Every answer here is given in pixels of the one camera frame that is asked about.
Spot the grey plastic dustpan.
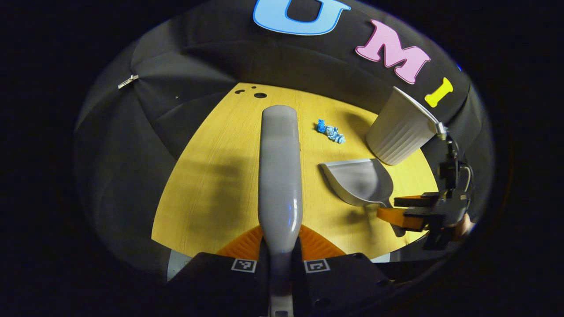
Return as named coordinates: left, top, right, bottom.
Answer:
left=319, top=158, right=408, bottom=238

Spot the black backdrop cloth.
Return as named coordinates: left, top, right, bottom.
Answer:
left=73, top=0, right=494, bottom=282

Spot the yellow wooden desktop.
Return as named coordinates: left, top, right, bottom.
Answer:
left=151, top=82, right=441, bottom=260

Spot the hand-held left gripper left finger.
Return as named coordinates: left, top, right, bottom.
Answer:
left=167, top=225, right=270, bottom=317

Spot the grey ribbed garbage bin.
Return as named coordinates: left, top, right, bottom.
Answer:
left=366, top=86, right=448, bottom=166

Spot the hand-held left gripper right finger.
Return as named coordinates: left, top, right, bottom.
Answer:
left=293, top=224, right=396, bottom=317

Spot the small grey broom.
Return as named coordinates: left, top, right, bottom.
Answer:
left=258, top=105, right=304, bottom=317

